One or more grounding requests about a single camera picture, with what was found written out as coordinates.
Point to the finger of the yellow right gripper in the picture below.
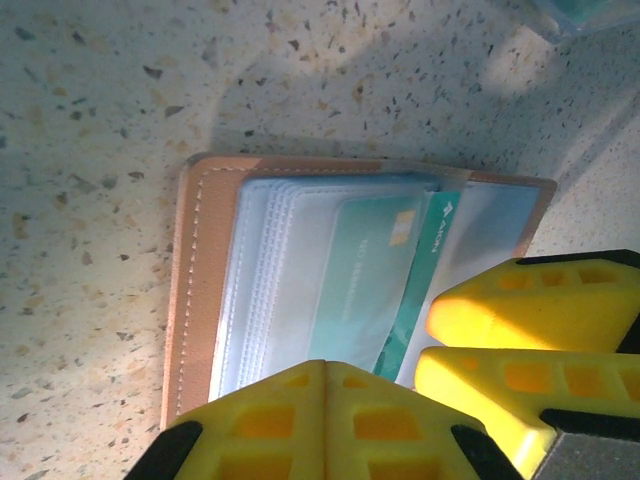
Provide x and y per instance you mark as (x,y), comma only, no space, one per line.
(525,310)
(500,395)

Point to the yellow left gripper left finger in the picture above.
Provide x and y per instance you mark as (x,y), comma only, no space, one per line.
(265,430)

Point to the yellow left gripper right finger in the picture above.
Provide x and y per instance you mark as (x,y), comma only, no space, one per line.
(390,435)

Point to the green AION card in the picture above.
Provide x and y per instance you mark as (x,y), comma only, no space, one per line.
(432,240)

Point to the tan leather card holder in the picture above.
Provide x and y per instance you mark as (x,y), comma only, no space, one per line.
(200,300)

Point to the teal plastic card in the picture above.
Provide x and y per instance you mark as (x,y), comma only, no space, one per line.
(590,7)

